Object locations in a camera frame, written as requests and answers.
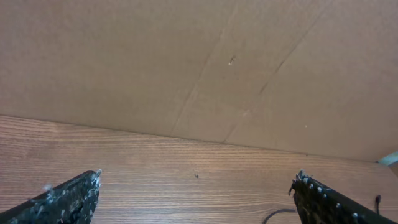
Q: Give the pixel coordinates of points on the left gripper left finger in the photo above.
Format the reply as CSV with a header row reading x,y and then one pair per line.
x,y
72,202

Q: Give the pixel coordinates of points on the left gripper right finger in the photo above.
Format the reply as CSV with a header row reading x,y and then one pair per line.
x,y
316,203

